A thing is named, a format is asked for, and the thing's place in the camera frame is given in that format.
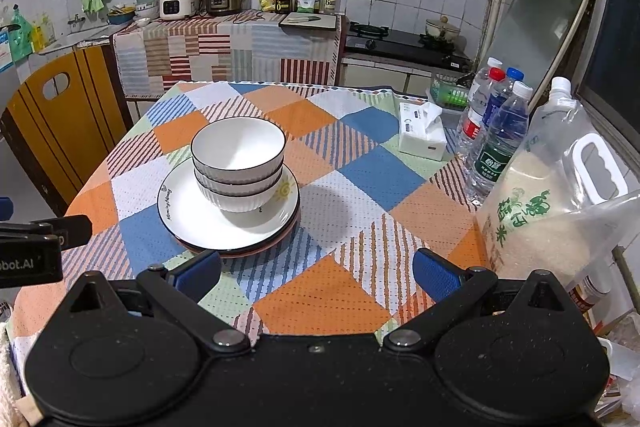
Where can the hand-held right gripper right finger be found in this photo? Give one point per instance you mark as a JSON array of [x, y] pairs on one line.
[[435, 277]]

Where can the metal faucet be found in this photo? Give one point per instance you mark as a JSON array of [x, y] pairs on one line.
[[76, 20]]

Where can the white plate with sun print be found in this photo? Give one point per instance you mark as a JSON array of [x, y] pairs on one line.
[[200, 227]]

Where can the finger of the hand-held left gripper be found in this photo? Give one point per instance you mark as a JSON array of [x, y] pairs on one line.
[[5, 208], [72, 231]]

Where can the dark window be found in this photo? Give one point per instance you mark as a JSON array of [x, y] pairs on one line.
[[617, 32]]

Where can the clear plastic bag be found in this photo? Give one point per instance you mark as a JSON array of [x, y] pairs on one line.
[[615, 227]]

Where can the blue cap water bottle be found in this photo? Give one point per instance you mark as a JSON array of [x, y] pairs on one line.
[[505, 92]]

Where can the stack of pale bowls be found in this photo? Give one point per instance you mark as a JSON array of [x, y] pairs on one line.
[[147, 7]]

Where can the green plastic bag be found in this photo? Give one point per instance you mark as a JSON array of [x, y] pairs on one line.
[[20, 34]]

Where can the white tissue pack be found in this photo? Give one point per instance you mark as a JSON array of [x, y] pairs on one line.
[[420, 142]]

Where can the green cloth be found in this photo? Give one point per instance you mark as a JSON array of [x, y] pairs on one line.
[[93, 3]]

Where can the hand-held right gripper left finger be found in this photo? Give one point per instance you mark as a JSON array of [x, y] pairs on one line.
[[197, 274]]

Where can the white cutting board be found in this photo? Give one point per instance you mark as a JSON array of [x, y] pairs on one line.
[[327, 23]]

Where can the kitchen knife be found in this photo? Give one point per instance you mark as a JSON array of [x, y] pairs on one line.
[[302, 19]]

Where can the cream cooking pot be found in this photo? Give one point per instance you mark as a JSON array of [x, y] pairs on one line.
[[442, 29]]

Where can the cream cabinet under stove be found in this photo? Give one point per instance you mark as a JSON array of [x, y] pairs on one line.
[[380, 74]]

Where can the grey leaning board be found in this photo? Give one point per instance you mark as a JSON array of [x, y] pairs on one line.
[[545, 17]]

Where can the white rice cooker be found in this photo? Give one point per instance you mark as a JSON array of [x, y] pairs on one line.
[[177, 3]]

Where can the red label jar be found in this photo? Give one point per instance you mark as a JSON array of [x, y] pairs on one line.
[[587, 297]]

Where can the striped counter cloth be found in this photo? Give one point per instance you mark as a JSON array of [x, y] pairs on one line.
[[210, 47]]

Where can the yellow wooden chair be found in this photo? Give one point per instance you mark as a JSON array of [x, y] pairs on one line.
[[65, 122]]

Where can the blue bowl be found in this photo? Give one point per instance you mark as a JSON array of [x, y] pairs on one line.
[[121, 17]]

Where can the pink rimmed plate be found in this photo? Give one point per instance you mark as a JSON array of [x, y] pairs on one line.
[[252, 252]]

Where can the clear cap water bottle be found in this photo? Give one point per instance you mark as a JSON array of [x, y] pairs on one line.
[[481, 79]]

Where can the black gas stove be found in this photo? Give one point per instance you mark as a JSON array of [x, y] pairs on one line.
[[400, 44]]

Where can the red cap water bottle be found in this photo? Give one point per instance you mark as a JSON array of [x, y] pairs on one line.
[[470, 127]]

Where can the green plastic basket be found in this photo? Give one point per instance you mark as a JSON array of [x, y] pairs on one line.
[[450, 97]]

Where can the green label water bottle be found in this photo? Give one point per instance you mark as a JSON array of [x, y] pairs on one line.
[[495, 157]]

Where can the large rice jug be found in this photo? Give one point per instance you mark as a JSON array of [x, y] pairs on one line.
[[530, 207]]

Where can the white ribbed bowl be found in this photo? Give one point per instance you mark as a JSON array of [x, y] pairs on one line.
[[235, 190], [235, 142], [235, 206]]

